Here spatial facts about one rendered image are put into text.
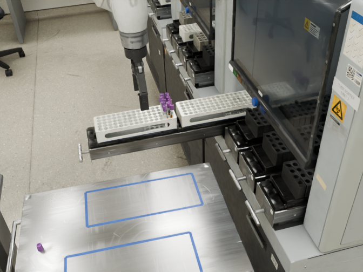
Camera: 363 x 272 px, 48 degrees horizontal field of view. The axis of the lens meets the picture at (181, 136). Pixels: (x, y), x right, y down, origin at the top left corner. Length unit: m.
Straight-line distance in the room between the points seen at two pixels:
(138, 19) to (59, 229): 0.66
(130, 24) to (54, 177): 1.56
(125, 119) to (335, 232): 0.81
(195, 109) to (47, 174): 1.40
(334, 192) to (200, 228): 0.37
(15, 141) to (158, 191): 1.91
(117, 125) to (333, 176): 0.77
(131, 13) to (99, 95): 2.11
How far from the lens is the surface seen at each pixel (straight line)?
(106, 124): 1.50
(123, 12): 1.29
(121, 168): 2.61
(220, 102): 1.59
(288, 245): 1.27
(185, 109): 1.53
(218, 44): 1.77
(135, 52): 1.35
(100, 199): 1.28
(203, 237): 1.16
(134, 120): 1.51
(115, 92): 3.36
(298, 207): 1.28
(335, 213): 1.14
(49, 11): 5.04
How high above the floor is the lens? 1.73
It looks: 38 degrees down
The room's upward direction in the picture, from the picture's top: 3 degrees counter-clockwise
